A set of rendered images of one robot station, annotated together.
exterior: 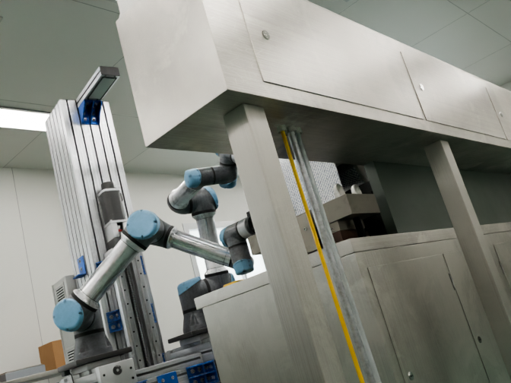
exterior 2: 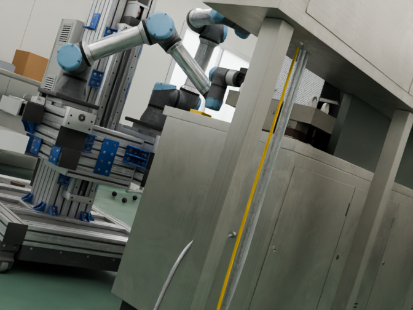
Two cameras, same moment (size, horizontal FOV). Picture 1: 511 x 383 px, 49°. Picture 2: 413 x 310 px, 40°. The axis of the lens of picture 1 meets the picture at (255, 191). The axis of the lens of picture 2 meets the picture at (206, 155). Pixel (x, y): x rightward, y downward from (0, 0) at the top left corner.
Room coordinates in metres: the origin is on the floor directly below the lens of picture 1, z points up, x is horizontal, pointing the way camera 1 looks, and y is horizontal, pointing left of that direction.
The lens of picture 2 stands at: (-0.42, 0.02, 0.77)
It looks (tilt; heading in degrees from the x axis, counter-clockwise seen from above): 0 degrees down; 1
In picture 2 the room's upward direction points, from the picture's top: 18 degrees clockwise
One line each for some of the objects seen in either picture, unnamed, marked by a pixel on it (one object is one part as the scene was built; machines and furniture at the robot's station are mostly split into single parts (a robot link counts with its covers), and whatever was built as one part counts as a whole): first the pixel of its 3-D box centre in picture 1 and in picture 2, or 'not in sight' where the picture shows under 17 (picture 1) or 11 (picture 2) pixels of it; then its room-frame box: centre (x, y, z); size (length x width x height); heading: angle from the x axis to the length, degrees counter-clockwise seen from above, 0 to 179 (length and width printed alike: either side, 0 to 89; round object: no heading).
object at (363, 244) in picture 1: (437, 249); (361, 179); (2.67, -0.75, 0.88); 2.52 x 0.66 x 0.04; 141
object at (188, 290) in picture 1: (192, 293); (163, 95); (2.55, 0.40, 0.98); 0.13 x 0.12 x 0.14; 117
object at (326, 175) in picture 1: (313, 196); (295, 90); (1.84, -0.18, 1.11); 0.23 x 0.01 x 0.18; 51
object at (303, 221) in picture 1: (299, 236); (265, 114); (1.64, -0.09, 0.96); 0.10 x 0.03 x 0.11; 51
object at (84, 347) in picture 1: (91, 344); (72, 86); (2.22, 0.78, 0.87); 0.15 x 0.15 x 0.10
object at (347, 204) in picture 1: (311, 225); (278, 111); (1.72, -0.14, 1.00); 0.40 x 0.16 x 0.06; 51
